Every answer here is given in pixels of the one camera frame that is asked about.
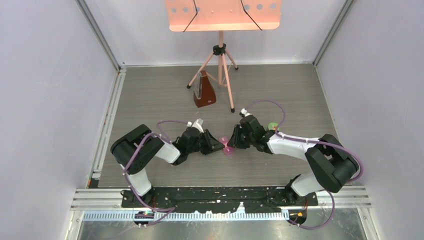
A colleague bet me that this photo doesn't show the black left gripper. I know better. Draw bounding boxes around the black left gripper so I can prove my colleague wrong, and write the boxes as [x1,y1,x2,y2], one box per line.
[187,130,224,156]

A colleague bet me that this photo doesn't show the green pill bottle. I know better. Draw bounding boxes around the green pill bottle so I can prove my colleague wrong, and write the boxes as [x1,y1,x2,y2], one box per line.
[267,122,280,131]

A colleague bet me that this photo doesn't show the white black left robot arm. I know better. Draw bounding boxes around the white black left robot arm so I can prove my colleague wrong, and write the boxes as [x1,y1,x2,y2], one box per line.
[110,124,225,207]

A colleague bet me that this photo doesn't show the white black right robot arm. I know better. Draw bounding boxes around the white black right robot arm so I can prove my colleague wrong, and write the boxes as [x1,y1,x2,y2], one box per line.
[228,114,362,205]

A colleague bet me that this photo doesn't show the brown wooden metronome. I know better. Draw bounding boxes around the brown wooden metronome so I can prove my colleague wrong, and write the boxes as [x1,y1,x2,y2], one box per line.
[193,70,217,108]

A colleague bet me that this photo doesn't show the pink music stand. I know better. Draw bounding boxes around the pink music stand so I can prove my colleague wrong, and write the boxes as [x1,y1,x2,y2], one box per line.
[164,0,283,112]

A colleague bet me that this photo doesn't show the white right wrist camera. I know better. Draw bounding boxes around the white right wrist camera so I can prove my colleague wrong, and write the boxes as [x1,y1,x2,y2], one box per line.
[239,108,251,118]

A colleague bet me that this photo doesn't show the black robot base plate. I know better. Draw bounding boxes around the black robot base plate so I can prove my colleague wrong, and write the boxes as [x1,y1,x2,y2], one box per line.
[120,186,318,214]

